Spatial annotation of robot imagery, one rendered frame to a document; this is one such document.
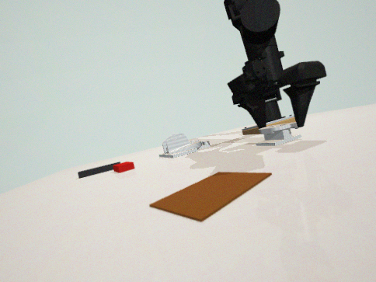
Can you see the white plate with two ringed holes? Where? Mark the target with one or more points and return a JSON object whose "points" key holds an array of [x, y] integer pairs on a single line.
{"points": [[272, 128]]}

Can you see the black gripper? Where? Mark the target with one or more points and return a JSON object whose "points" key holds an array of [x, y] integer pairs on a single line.
{"points": [[302, 78]]}

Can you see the red rectangular block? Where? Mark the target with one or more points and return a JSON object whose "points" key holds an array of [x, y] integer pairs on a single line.
{"points": [[123, 167]]}

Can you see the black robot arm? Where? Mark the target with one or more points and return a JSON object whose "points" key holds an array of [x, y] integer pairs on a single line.
{"points": [[256, 20]]}

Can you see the black flat bar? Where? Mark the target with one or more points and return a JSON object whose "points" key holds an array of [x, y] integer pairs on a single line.
{"points": [[93, 171]]}

